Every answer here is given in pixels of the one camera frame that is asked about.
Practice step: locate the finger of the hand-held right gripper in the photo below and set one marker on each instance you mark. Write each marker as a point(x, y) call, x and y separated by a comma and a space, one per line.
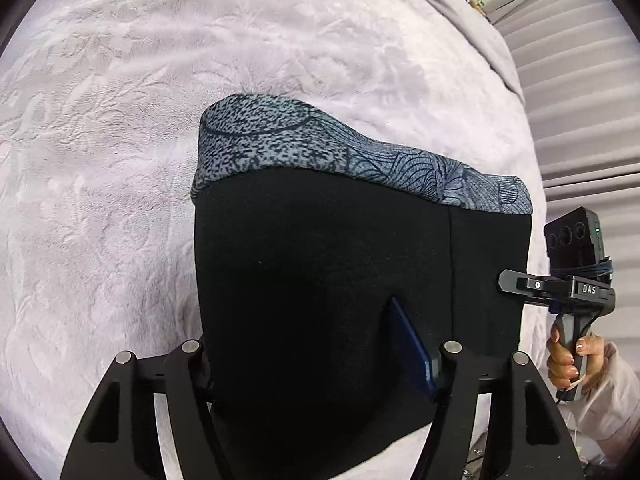
point(517, 281)

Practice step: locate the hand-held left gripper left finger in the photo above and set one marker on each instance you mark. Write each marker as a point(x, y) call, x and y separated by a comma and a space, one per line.
point(180, 385)

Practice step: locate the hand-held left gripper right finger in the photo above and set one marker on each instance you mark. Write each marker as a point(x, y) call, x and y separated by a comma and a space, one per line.
point(410, 350)

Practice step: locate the black pants with patterned waistband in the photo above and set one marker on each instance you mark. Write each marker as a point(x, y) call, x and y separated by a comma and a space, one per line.
point(310, 260)

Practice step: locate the person's right forearm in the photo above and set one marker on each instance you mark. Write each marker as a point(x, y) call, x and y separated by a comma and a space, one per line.
point(615, 410)

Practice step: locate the person's right hand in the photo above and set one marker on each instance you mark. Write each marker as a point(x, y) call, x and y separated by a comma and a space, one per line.
point(560, 362)

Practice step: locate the pale pleated curtain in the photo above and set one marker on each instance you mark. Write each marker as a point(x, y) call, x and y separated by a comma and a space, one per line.
point(575, 85)

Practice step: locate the lilac embossed blanket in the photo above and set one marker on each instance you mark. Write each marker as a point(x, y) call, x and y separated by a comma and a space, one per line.
point(100, 160)

